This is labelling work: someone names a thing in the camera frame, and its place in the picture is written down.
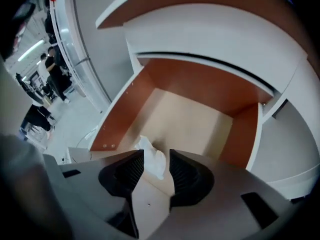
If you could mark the white drawer with brown sides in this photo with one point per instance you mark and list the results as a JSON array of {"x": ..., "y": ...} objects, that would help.
[{"x": 190, "y": 119}]

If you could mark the white cabinet with brown top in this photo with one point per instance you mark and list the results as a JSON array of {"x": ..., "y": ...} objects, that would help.
[{"x": 212, "y": 31}]

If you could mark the person's grey clothing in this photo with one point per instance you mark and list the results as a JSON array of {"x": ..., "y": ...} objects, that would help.
[{"x": 22, "y": 179}]

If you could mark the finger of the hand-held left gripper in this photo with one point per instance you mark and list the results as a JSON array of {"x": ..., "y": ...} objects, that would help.
[
  {"x": 82, "y": 184},
  {"x": 225, "y": 196}
]

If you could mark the long ceiling light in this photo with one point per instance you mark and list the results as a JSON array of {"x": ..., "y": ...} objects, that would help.
[{"x": 31, "y": 50}]

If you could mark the white tissue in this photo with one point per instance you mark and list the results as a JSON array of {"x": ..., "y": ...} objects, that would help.
[{"x": 153, "y": 159}]

